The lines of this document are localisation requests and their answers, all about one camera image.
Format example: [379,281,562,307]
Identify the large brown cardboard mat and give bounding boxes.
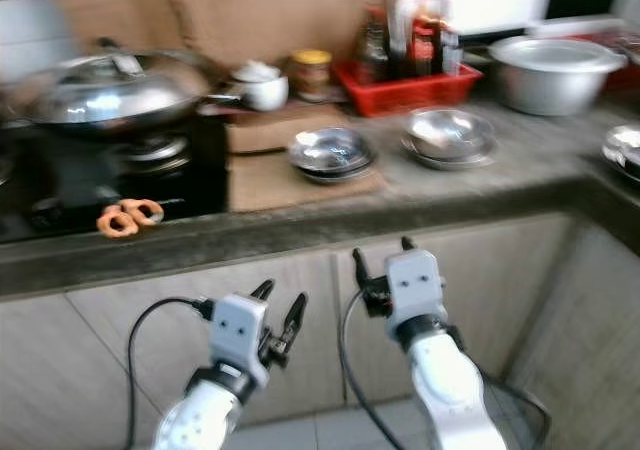
[228,150,386,213]

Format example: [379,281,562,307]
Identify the red plastic bottle basket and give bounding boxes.
[333,60,483,118]

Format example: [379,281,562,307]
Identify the small folded cardboard mat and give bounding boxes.
[225,105,346,154]

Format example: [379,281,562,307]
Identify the silver gas burner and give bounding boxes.
[110,135,191,176]

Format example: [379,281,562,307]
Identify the small red labelled bottle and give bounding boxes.
[408,15,439,79]

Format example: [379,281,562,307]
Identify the glass jar yellow lid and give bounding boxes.
[290,48,333,103]

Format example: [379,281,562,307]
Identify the clear bottle black spout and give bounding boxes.
[356,5,391,83]

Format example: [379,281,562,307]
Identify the white ceramic lidded jar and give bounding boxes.
[228,60,289,113]

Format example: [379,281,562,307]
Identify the dark sauce bottle red cap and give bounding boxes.
[435,0,463,76]

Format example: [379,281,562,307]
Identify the tall dark glass bottle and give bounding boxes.
[383,0,411,66]

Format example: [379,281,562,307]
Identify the stainless steel wok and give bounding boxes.
[5,52,239,138]

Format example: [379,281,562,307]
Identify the large aluminium pot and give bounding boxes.
[488,35,629,118]

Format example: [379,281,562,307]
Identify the black glass gas stove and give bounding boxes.
[0,115,229,246]

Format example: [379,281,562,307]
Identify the amber bottle red cap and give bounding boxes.
[410,0,438,21]

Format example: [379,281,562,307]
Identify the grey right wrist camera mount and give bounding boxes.
[385,250,446,336]

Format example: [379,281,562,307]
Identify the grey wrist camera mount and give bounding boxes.
[385,250,446,336]
[208,292,271,371]

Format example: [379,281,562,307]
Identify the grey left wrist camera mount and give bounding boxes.
[208,292,271,371]

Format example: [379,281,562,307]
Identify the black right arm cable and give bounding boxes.
[340,288,553,450]

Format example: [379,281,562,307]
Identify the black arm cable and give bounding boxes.
[340,288,553,450]
[127,296,218,450]

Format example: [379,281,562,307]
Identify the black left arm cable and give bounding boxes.
[127,296,218,450]

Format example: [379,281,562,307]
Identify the orange handled scissors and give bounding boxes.
[96,198,166,239]

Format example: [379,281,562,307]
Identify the steel wok lid with handle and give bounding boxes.
[25,38,211,126]

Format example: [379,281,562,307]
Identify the wide cardboard wall panel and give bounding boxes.
[170,0,401,66]

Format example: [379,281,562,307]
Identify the black wall panel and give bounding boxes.
[538,0,623,23]

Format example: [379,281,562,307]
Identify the narrow cardboard wall panel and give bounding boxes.
[35,0,176,56]

